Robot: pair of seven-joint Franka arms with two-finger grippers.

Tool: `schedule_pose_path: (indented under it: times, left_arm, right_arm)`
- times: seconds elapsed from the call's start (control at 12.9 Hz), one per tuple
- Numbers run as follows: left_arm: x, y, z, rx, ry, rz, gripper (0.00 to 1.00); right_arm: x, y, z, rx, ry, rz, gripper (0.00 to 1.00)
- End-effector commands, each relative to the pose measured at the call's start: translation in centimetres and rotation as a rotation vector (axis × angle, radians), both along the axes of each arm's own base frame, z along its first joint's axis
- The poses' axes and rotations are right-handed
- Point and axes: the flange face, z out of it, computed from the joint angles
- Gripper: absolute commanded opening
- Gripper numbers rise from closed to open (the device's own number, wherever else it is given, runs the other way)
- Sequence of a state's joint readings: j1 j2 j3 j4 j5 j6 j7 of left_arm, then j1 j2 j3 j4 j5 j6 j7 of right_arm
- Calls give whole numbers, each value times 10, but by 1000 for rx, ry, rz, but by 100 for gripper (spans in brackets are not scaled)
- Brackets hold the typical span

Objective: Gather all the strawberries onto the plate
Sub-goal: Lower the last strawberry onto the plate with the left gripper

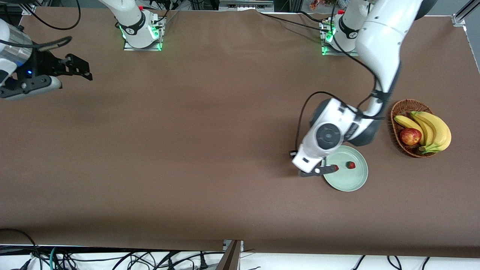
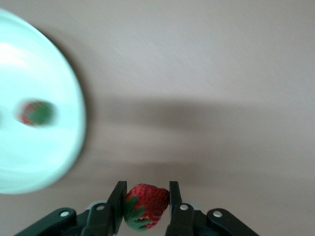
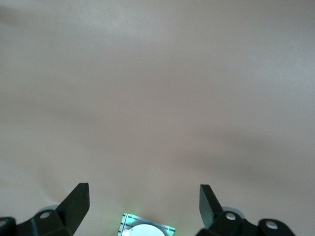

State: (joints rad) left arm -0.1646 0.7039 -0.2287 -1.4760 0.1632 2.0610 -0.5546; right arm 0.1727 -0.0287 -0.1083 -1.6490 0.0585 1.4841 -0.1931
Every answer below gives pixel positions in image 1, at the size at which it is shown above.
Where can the brown wicker basket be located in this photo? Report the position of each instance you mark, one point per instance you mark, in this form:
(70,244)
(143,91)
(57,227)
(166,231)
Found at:
(396,135)

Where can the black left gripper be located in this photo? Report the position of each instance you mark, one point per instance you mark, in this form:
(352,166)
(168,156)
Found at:
(292,156)

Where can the brown wooden post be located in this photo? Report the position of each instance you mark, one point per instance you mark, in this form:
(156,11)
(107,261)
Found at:
(229,258)

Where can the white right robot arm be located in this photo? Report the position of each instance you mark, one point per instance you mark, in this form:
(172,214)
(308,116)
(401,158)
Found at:
(131,18)

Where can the table cover cloth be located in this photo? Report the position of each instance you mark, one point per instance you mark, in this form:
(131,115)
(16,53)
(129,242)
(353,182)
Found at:
(240,112)

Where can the aluminium frame bar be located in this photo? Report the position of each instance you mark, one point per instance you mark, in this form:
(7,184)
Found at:
(245,4)

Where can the aluminium corner bracket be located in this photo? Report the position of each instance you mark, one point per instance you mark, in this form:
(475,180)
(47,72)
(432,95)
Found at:
(29,10)
(458,19)

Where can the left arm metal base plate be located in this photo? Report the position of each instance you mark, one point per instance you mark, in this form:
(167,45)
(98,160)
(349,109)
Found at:
(337,54)

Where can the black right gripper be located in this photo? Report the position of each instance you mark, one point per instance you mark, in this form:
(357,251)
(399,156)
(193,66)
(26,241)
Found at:
(44,63)

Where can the large yellow banana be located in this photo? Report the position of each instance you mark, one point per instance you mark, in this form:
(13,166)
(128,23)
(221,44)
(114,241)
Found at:
(443,135)

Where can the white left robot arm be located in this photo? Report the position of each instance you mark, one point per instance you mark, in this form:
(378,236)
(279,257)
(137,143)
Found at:
(382,45)

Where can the small yellow banana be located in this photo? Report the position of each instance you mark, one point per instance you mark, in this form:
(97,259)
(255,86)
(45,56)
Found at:
(407,123)

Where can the red apple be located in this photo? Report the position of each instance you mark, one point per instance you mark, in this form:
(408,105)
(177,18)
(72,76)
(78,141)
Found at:
(410,137)

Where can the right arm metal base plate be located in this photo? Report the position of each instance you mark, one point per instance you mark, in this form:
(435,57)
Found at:
(142,49)

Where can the red toy strawberry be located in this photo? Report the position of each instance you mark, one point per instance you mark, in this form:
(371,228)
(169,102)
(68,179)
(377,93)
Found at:
(350,165)
(335,168)

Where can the pale green round plate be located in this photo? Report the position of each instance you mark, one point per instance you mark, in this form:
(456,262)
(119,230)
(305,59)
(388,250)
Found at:
(348,180)

